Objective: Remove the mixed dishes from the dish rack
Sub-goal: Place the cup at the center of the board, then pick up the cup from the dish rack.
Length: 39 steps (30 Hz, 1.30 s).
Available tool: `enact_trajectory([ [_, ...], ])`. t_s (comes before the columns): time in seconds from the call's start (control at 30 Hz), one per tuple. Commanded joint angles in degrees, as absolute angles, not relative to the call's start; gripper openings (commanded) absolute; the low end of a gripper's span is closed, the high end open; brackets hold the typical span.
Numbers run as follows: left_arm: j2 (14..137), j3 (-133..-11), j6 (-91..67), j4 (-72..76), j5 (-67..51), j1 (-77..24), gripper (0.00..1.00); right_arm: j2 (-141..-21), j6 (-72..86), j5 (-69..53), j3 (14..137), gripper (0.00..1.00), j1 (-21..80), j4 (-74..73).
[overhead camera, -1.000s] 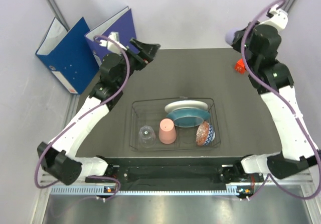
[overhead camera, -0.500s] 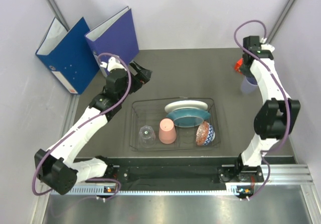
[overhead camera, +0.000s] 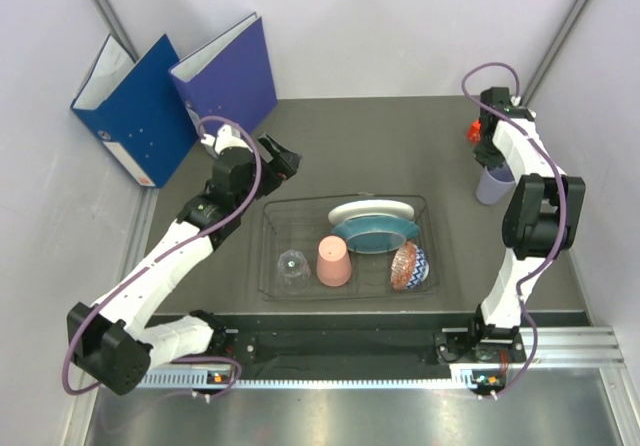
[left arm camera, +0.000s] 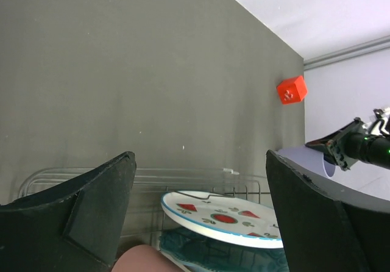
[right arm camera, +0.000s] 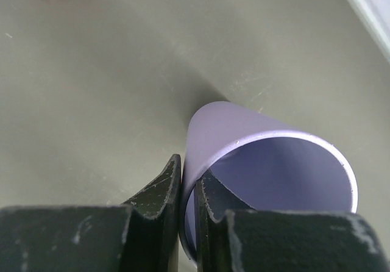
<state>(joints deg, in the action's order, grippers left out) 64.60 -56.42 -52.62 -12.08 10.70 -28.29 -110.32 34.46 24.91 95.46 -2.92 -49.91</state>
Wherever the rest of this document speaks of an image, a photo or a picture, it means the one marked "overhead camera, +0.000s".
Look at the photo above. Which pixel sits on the black wire dish rack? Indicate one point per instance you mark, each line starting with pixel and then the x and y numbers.
pixel 300 224

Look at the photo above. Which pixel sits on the pink plastic cup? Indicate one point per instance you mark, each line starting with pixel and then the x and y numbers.
pixel 333 266

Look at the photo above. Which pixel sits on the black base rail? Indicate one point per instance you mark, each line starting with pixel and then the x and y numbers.
pixel 341 344

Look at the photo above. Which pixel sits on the purple ring binder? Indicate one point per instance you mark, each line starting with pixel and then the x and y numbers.
pixel 230 76

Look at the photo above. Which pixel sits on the clear drinking glass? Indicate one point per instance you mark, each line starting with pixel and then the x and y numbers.
pixel 293 272

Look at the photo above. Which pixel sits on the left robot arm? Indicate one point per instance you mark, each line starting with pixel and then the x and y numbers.
pixel 111 339

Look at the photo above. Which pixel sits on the blue ring binder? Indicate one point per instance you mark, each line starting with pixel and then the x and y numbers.
pixel 134 109

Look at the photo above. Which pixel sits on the grey cable duct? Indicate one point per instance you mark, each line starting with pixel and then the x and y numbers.
pixel 212 379

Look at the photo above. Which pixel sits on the red patterned bowl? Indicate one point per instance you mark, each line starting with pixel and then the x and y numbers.
pixel 403 265

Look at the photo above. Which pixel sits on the blue patterned bowl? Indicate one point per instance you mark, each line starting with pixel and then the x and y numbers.
pixel 420 271

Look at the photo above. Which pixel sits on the lilac plastic cup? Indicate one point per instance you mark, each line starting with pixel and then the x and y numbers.
pixel 494 184

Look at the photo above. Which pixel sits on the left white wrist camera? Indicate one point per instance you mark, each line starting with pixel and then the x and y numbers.
pixel 225 138

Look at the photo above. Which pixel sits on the red cube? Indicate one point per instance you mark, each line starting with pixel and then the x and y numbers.
pixel 474 132

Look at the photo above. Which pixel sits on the teal plate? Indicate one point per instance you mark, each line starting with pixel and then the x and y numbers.
pixel 376 234

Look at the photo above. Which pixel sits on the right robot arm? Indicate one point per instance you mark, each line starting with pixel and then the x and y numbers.
pixel 541 219

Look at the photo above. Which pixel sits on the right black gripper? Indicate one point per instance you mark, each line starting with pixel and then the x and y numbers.
pixel 485 159

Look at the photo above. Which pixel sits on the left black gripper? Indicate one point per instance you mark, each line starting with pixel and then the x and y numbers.
pixel 283 166

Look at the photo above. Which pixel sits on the white plate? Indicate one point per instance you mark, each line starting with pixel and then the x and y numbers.
pixel 370 207

